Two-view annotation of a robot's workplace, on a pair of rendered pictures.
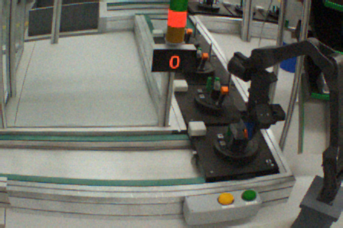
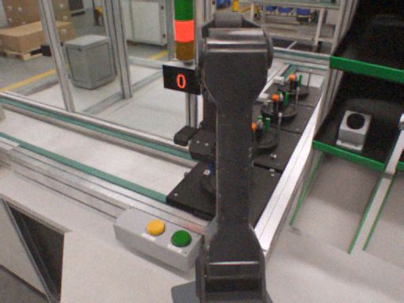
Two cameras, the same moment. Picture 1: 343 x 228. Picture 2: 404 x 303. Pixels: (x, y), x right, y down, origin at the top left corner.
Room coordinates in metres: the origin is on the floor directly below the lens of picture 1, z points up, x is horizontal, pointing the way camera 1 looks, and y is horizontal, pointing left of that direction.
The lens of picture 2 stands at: (0.55, -0.59, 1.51)
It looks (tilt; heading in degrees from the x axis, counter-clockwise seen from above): 33 degrees down; 42
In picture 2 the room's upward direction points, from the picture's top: straight up
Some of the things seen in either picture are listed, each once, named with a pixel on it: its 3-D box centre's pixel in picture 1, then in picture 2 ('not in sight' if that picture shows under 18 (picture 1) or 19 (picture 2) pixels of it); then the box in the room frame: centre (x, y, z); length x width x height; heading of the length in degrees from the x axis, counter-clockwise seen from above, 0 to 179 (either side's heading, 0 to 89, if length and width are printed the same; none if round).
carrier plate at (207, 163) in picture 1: (234, 151); (226, 187); (1.08, -0.20, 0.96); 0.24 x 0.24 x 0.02; 14
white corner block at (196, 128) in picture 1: (197, 131); not in sight; (1.16, -0.08, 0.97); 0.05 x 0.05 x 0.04; 14
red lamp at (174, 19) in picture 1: (177, 17); (184, 29); (1.15, 0.01, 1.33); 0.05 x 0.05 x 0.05
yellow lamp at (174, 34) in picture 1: (175, 32); (185, 49); (1.15, 0.01, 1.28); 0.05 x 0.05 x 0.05
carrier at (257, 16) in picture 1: (245, 5); not in sight; (2.51, -0.38, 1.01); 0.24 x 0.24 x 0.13; 14
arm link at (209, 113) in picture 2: (261, 78); (216, 99); (1.01, -0.22, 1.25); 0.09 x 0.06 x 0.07; 44
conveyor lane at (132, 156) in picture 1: (131, 164); (144, 167); (1.03, 0.10, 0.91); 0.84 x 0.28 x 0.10; 104
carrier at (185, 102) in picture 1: (216, 91); (259, 130); (1.33, -0.14, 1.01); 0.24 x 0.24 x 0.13; 14
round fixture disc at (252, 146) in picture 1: (236, 145); (226, 181); (1.08, -0.20, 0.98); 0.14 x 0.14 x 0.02
